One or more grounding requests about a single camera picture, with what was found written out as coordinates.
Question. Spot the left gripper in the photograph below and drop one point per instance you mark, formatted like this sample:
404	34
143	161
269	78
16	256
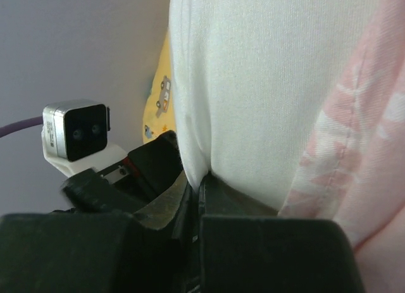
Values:
147	171

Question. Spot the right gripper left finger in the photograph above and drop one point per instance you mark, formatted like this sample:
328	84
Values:
107	244

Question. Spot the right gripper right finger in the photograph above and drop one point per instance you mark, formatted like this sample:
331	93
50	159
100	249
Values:
244	250

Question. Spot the purple princess pillowcase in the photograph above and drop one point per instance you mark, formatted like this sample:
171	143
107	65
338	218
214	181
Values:
352	170

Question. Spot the white pillow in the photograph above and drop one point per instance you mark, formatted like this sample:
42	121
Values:
249	79

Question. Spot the yellow car-print pillow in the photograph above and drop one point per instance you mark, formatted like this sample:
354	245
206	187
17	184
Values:
158	116

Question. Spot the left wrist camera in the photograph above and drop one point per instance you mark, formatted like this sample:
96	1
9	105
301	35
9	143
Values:
75	137

